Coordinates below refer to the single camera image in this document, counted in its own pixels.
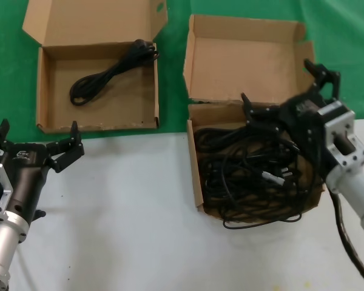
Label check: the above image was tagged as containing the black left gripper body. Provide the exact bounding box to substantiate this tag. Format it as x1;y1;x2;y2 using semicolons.
1;142;54;226

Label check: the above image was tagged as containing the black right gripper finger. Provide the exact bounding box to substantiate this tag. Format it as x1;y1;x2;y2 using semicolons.
241;92;282;132
303;58;342;105

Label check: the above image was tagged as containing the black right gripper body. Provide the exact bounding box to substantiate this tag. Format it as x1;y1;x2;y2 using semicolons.
275;93;332;180

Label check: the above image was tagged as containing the black power cord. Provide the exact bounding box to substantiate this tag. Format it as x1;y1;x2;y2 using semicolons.
69;38;160;107
194;126;278;148

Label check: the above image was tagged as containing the open cardboard box torn lid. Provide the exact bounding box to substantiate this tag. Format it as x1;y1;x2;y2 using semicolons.
181;13;326;219

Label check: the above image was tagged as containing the open cardboard box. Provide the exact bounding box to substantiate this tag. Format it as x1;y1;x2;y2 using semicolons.
22;0;169;135

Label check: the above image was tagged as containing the green table cloth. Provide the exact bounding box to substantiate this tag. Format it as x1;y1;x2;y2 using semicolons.
0;0;364;145

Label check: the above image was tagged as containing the thin cable with silver connector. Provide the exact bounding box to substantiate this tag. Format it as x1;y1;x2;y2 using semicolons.
261;171;281;184

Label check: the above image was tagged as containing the tangled black cables pile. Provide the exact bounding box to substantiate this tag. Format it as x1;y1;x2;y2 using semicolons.
199;133;322;230

